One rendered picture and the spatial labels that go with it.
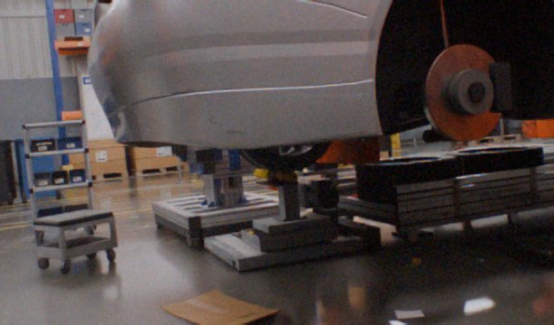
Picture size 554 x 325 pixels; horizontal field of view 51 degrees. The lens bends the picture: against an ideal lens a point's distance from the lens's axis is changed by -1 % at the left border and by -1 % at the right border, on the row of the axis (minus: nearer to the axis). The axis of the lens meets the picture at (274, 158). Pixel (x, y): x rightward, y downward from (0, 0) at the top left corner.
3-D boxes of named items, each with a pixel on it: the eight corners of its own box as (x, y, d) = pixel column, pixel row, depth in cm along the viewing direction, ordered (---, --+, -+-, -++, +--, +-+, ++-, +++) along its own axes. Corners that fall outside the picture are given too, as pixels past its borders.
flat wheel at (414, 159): (413, 204, 342) (410, 164, 341) (337, 199, 395) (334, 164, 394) (478, 190, 382) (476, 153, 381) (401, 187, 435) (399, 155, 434)
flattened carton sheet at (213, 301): (226, 336, 226) (225, 328, 226) (160, 309, 269) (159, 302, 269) (285, 316, 245) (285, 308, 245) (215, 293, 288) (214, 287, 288)
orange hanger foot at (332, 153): (357, 164, 358) (353, 108, 356) (321, 162, 407) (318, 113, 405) (381, 162, 363) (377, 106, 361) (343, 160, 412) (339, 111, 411)
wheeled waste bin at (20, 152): (23, 204, 852) (16, 138, 847) (18, 201, 908) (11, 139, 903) (61, 199, 879) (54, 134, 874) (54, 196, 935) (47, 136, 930)
